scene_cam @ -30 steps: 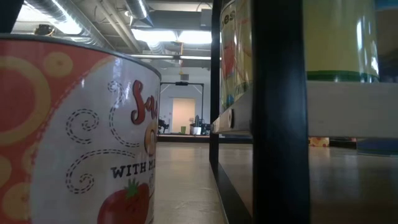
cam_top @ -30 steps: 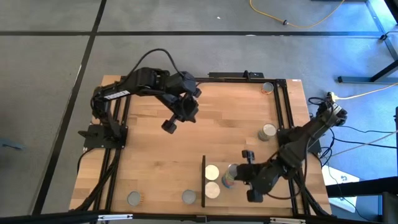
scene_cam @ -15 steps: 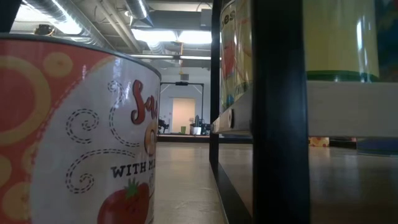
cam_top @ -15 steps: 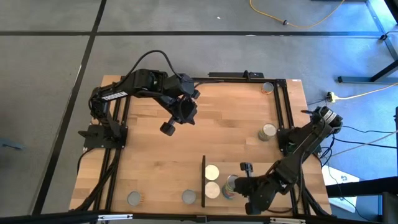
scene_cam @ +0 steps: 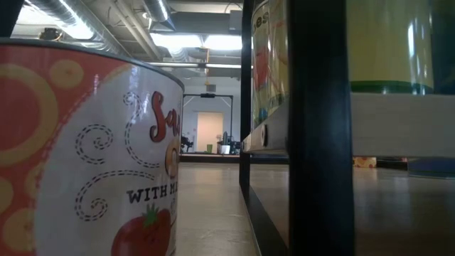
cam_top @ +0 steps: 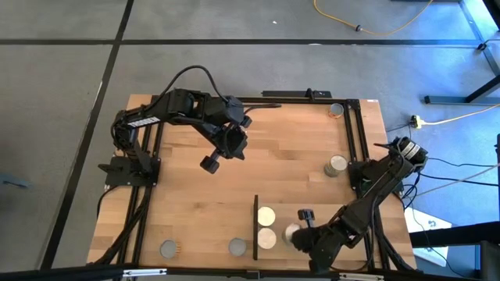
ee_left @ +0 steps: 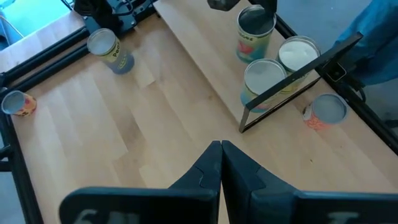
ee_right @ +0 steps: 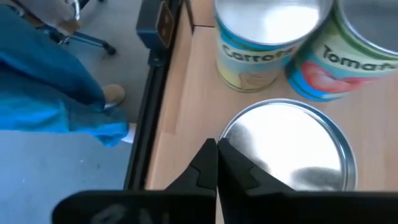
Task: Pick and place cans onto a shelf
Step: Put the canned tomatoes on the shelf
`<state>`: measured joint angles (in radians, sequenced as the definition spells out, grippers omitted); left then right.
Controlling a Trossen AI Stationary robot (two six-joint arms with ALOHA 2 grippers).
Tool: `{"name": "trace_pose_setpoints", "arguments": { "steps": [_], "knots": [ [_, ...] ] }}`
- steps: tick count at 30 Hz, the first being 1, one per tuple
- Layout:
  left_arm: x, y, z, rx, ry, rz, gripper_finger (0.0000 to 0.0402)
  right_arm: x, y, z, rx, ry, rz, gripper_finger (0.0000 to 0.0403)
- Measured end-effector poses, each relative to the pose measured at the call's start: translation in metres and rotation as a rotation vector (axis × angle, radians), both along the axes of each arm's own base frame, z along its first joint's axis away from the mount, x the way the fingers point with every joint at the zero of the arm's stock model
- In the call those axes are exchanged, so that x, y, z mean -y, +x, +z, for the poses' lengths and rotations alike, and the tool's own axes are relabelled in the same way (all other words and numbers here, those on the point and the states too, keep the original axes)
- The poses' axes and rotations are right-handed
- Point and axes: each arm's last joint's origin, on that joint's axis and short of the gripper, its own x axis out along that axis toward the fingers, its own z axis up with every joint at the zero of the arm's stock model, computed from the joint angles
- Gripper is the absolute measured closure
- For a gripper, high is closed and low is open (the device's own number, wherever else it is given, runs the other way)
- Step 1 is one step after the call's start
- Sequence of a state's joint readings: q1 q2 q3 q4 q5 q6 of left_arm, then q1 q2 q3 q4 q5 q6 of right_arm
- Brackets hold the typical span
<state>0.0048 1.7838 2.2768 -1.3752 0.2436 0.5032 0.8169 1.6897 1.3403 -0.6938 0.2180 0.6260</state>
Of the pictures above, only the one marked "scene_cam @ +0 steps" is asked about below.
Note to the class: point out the silver ventilation duct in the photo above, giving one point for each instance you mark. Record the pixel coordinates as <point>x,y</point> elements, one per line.
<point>158,12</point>

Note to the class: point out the Saucy spaghetti short can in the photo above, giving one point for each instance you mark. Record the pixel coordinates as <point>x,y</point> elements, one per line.
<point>89,142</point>

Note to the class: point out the long ceiling light strip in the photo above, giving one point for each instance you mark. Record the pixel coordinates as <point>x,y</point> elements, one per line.
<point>177,64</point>

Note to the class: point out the black gantry frame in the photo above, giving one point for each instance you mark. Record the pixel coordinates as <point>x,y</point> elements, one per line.
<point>208,95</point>

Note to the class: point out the beige door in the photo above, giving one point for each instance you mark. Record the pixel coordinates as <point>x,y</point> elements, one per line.
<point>209,128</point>

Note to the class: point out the yellow red-patterned short can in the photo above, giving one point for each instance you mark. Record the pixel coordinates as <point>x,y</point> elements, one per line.
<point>364,162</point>

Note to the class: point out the green bin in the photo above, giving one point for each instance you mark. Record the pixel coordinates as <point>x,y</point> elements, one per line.
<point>209,148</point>

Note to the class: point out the Carrots labelled tall can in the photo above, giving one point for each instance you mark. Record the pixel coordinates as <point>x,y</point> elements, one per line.
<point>387,42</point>

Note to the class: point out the white bin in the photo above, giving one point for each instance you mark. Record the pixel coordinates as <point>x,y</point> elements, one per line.
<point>225,149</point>

